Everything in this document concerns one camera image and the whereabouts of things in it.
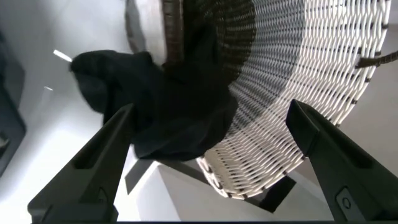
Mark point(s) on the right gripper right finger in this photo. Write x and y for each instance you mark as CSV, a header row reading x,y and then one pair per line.
x,y
357,186

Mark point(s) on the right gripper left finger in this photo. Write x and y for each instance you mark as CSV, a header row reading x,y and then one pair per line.
x,y
90,180

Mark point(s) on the black garment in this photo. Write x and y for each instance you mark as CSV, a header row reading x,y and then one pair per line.
x,y
171,124

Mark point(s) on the white laundry basket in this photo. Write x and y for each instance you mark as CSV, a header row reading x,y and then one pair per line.
x,y
295,93

